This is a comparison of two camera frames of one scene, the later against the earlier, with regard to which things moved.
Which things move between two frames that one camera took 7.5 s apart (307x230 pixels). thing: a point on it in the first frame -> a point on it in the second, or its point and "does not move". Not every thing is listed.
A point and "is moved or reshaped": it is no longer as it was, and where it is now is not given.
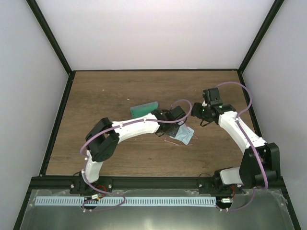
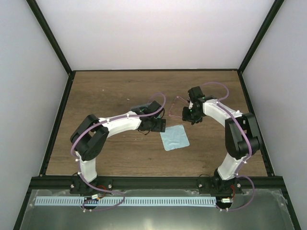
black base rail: (143, 183) does not move
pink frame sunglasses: (177, 142) is moved or reshaped
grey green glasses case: (139, 110) does not move
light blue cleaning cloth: (184, 133) is moved or reshaped
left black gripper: (173, 132) -> (160, 127)
